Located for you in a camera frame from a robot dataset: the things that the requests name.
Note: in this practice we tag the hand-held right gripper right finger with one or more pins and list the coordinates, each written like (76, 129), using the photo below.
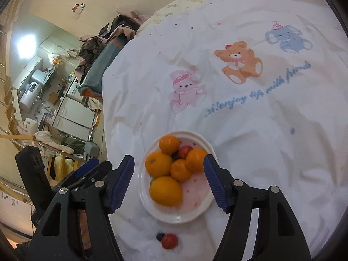
(214, 185)

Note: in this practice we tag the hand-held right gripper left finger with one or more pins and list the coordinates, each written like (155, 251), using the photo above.
(123, 185)

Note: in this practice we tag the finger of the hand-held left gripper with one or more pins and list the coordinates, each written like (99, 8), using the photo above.
(102, 168)
(87, 166)

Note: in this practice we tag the white plate with pink pattern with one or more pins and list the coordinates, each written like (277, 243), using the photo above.
(198, 195)

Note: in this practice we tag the orange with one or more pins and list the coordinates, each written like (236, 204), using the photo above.
(196, 160)
(165, 191)
(158, 164)
(180, 170)
(169, 144)

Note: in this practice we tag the red cherry tomato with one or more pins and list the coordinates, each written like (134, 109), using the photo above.
(169, 241)
(185, 151)

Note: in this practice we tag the dark purple grape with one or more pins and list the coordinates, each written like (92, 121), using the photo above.
(175, 155)

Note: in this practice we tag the small blueberry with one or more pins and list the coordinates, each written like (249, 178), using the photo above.
(160, 236)

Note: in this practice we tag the grey chair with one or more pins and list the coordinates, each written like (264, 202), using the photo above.
(91, 149)

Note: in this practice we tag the wooden rack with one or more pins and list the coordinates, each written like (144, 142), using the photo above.
(65, 165)

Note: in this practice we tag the white mop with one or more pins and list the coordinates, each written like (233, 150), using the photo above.
(46, 138)

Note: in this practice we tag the white kitchen cabinet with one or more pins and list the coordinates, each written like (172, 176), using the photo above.
(73, 114)

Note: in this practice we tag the white printed blanket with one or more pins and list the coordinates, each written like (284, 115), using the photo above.
(244, 127)

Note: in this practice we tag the white cylindrical appliance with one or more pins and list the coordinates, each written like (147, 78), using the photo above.
(25, 102)

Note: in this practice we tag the white rice cooker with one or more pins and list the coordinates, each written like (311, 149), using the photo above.
(34, 87)

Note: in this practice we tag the grey kitchen appliance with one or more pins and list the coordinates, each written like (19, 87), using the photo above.
(38, 76)

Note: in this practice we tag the ceiling light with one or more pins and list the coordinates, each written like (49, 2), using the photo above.
(27, 45)

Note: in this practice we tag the pile of clothes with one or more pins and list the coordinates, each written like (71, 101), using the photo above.
(114, 30)

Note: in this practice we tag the wall paper note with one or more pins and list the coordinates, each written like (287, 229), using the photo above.
(78, 7)

